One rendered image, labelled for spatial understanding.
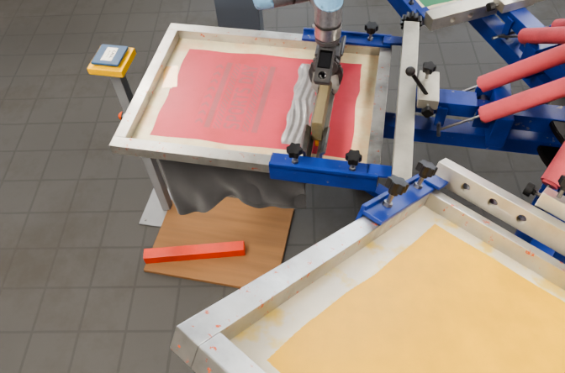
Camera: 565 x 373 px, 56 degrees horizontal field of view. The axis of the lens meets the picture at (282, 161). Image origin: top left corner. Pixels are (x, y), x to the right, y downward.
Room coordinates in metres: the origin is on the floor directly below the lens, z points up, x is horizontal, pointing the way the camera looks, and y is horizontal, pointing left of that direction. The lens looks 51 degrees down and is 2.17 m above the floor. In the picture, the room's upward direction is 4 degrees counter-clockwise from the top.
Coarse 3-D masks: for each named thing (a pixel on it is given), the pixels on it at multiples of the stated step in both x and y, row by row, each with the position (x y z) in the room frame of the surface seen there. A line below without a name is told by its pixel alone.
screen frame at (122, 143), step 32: (192, 32) 1.55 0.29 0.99; (224, 32) 1.54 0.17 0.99; (256, 32) 1.52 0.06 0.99; (160, 64) 1.39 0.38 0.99; (384, 64) 1.31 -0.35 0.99; (384, 96) 1.17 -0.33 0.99; (128, 128) 1.11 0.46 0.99; (192, 160) 0.99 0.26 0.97; (224, 160) 0.96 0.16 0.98; (256, 160) 0.95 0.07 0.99
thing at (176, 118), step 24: (168, 96) 1.27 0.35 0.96; (192, 96) 1.26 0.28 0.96; (168, 120) 1.16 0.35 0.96; (192, 120) 1.16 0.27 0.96; (264, 120) 1.13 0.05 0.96; (336, 120) 1.11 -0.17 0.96; (240, 144) 1.04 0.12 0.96; (264, 144) 1.04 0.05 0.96; (288, 144) 1.03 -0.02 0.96; (336, 144) 1.02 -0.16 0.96
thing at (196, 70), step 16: (192, 64) 1.42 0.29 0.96; (208, 64) 1.42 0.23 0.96; (256, 64) 1.40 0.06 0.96; (272, 64) 1.39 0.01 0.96; (288, 64) 1.39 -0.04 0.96; (352, 64) 1.36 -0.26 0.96; (192, 80) 1.34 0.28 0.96; (208, 80) 1.34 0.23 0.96; (288, 80) 1.31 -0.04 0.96; (352, 80) 1.29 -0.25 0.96; (272, 96) 1.24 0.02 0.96; (288, 96) 1.23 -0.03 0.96; (336, 96) 1.22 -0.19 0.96; (352, 96) 1.21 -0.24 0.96
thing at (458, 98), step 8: (416, 88) 1.14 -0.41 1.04; (416, 96) 1.11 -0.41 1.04; (440, 96) 1.10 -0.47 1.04; (448, 96) 1.10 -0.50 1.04; (456, 96) 1.10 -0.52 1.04; (464, 96) 1.10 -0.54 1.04; (472, 96) 1.09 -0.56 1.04; (416, 104) 1.09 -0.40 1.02; (440, 104) 1.08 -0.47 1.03; (448, 104) 1.07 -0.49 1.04; (456, 104) 1.07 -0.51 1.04; (464, 104) 1.06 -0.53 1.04; (472, 104) 1.06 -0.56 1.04; (448, 112) 1.07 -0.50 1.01; (456, 112) 1.06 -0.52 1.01; (464, 112) 1.06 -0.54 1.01; (472, 112) 1.05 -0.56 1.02
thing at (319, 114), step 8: (320, 88) 1.15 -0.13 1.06; (328, 88) 1.15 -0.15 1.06; (320, 96) 1.12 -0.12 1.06; (328, 96) 1.14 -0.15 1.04; (320, 104) 1.08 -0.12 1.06; (328, 104) 1.14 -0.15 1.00; (320, 112) 1.05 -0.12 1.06; (312, 120) 1.03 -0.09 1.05; (320, 120) 1.02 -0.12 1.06; (312, 128) 1.02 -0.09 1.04; (320, 128) 1.01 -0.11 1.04; (312, 136) 1.02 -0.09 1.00; (320, 136) 1.01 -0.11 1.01
